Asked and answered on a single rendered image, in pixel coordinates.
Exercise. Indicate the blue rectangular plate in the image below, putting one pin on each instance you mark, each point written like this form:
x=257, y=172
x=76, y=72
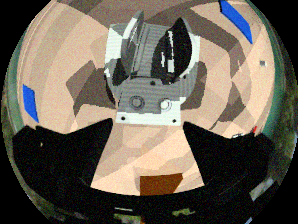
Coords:
x=236, y=19

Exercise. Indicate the blue flat square plate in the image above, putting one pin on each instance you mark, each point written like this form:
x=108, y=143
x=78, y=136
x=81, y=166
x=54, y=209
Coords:
x=30, y=103

